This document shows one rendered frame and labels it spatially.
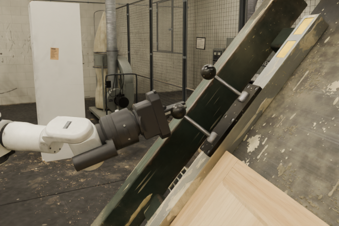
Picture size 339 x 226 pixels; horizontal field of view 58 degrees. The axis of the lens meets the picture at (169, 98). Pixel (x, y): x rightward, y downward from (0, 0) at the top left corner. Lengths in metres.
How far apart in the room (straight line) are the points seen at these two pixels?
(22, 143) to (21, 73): 7.78
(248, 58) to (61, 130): 0.59
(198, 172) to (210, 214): 0.10
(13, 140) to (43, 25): 3.39
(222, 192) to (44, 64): 3.66
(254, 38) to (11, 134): 0.73
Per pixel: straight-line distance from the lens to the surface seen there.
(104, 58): 6.28
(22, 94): 8.64
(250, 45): 0.98
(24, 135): 0.80
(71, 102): 4.25
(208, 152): 0.71
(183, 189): 0.73
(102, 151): 0.69
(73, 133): 0.69
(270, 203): 0.57
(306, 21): 0.82
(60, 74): 4.18
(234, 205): 0.62
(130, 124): 0.70
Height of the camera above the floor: 1.57
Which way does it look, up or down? 11 degrees down
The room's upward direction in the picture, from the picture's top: straight up
